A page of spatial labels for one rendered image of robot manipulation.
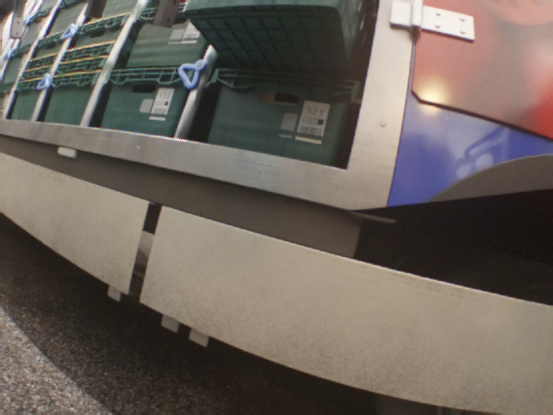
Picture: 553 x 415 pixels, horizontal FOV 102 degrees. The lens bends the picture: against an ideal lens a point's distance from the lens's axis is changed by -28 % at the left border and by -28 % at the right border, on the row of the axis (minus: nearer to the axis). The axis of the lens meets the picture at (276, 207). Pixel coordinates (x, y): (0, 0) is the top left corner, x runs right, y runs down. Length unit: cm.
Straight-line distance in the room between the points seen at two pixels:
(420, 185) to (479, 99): 20
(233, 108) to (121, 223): 40
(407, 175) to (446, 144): 9
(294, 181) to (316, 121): 25
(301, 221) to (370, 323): 20
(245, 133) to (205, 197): 25
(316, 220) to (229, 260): 16
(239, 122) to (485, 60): 58
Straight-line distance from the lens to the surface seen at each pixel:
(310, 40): 68
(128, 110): 104
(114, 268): 71
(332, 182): 50
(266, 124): 76
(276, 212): 53
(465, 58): 63
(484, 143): 57
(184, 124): 82
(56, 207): 91
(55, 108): 145
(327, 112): 74
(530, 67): 69
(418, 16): 64
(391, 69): 59
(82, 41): 156
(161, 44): 111
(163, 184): 66
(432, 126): 55
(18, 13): 73
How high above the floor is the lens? 52
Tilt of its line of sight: 4 degrees up
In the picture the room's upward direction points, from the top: 15 degrees clockwise
